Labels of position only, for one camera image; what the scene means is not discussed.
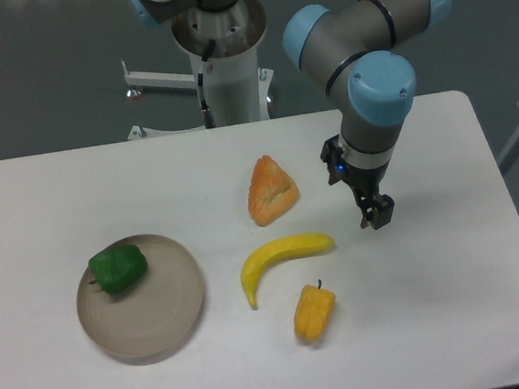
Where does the black cable on pedestal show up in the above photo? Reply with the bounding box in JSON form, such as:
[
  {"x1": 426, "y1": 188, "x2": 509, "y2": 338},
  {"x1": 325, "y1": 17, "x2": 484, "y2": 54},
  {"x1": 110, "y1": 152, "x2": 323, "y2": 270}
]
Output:
[{"x1": 192, "y1": 38, "x2": 224, "y2": 130}]

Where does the yellow banana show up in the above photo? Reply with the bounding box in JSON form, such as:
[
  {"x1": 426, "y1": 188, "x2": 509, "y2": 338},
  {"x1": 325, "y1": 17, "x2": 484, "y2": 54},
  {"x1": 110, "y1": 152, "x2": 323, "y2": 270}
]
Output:
[{"x1": 240, "y1": 232, "x2": 335, "y2": 310}]

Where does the orange triangular bread pastry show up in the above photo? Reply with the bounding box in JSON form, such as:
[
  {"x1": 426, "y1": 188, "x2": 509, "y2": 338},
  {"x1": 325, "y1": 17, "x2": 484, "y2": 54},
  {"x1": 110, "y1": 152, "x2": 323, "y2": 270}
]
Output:
[{"x1": 247, "y1": 155, "x2": 300, "y2": 227}]

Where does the green bell pepper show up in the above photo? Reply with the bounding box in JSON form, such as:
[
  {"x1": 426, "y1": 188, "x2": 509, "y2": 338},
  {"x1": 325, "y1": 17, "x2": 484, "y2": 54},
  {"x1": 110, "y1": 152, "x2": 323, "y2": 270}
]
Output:
[{"x1": 88, "y1": 243, "x2": 148, "y2": 295}]

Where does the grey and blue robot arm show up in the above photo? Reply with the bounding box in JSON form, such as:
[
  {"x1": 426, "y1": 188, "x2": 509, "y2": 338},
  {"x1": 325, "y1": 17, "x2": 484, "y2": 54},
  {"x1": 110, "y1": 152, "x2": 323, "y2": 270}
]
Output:
[{"x1": 128, "y1": 0, "x2": 452, "y2": 229}]

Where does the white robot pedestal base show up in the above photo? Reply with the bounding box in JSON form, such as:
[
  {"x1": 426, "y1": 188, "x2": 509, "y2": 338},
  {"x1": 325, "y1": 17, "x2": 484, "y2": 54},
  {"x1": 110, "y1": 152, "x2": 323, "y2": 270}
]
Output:
[{"x1": 123, "y1": 0, "x2": 274, "y2": 129}]

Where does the beige round plate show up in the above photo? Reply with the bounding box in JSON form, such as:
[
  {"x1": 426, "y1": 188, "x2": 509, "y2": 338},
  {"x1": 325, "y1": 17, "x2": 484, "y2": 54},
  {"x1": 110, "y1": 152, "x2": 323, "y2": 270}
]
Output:
[{"x1": 76, "y1": 234, "x2": 205, "y2": 365}]

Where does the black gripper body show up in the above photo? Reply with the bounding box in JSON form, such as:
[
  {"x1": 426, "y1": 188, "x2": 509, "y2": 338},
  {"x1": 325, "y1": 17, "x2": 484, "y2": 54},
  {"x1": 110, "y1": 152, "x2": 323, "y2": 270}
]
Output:
[{"x1": 320, "y1": 135, "x2": 391, "y2": 208}]

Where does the yellow bell pepper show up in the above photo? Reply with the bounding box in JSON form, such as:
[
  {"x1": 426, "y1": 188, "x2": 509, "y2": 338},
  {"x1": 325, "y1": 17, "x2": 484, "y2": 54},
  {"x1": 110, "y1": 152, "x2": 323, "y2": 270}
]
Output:
[{"x1": 293, "y1": 279, "x2": 337, "y2": 342}]

